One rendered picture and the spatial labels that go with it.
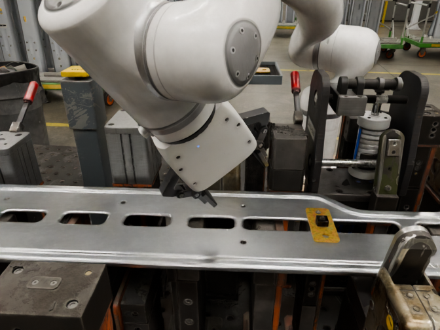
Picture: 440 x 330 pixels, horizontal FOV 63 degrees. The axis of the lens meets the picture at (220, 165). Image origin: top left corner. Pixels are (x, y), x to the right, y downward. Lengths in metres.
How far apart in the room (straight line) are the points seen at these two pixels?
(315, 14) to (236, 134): 0.44
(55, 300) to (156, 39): 0.30
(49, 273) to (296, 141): 0.45
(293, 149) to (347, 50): 0.38
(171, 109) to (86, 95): 0.54
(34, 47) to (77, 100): 4.16
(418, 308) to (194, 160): 0.28
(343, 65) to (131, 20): 0.77
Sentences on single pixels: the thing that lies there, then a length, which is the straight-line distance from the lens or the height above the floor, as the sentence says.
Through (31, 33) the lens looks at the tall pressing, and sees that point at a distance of 5.01.
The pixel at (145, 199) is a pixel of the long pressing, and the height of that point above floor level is 1.00.
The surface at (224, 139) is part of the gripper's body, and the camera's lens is 0.41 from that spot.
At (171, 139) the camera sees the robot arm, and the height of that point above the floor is 1.20.
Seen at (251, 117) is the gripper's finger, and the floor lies 1.19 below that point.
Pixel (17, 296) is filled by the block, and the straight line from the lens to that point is 0.48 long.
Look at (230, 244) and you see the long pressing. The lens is 0.53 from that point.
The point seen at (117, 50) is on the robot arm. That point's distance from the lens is 0.29.
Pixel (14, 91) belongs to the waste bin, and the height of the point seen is 0.57.
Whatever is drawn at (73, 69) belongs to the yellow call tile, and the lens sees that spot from 0.88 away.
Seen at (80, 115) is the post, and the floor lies 1.06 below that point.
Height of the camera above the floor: 1.34
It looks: 27 degrees down
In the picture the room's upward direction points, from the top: straight up
